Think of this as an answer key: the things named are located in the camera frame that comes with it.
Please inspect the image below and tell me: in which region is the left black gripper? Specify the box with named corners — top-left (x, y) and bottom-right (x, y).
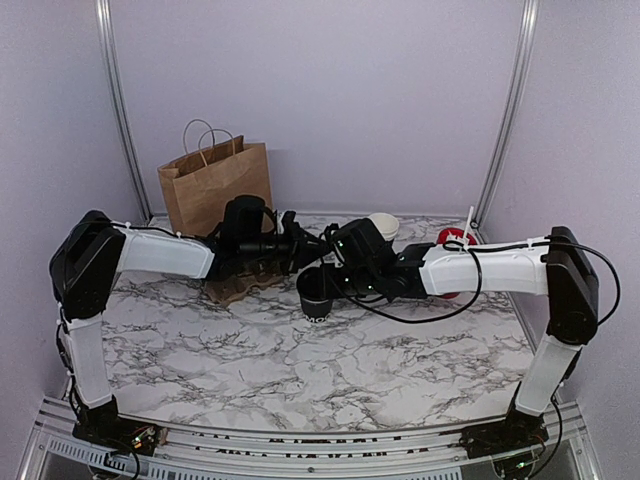
top-left (240, 218), bottom-right (330, 276)

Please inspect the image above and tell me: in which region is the black plastic cup lid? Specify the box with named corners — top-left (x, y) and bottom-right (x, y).
top-left (296, 265), bottom-right (338, 302)

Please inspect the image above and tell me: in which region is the black paper coffee cup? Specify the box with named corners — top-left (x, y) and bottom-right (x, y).
top-left (296, 267), bottom-right (335, 324)

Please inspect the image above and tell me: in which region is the cardboard cup carrier tray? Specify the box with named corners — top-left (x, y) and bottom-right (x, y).
top-left (203, 264), bottom-right (288, 307)

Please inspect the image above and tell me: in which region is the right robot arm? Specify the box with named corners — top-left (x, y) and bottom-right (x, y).
top-left (320, 221), bottom-right (599, 458)

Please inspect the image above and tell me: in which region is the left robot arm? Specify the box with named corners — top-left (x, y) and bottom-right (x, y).
top-left (49, 207), bottom-right (328, 456)

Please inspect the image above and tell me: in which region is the stack of paper cups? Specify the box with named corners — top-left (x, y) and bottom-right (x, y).
top-left (368, 212), bottom-right (399, 241)

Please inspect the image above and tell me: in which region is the red cylindrical holder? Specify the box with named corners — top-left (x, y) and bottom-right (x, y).
top-left (434, 227), bottom-right (476, 300)

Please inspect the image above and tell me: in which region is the white straw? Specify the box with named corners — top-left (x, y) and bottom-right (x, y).
top-left (462, 205), bottom-right (475, 243)

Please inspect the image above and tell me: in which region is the brown paper bag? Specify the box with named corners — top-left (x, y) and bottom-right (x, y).
top-left (157, 126), bottom-right (273, 236)

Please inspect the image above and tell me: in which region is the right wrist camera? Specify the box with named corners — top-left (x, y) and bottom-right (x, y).
top-left (326, 218), bottom-right (396, 271)

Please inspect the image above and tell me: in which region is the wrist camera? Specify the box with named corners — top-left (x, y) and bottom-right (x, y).
top-left (326, 218), bottom-right (396, 271)
top-left (217, 195), bottom-right (293, 256)

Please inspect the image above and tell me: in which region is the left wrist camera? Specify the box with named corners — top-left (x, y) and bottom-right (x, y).
top-left (217, 195), bottom-right (293, 256)

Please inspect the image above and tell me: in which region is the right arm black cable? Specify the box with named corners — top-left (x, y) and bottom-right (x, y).
top-left (322, 222), bottom-right (621, 441)

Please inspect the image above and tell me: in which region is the right aluminium frame post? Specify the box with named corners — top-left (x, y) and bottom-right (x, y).
top-left (473, 0), bottom-right (540, 227)

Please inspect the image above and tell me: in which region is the aluminium frame post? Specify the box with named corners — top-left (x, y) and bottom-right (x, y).
top-left (473, 0), bottom-right (540, 227)
top-left (94, 0), bottom-right (153, 222)

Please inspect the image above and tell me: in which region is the left aluminium frame post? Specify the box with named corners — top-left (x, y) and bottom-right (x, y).
top-left (94, 0), bottom-right (153, 222)

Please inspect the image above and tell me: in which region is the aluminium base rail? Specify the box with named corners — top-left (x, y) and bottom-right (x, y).
top-left (17, 398), bottom-right (603, 479)

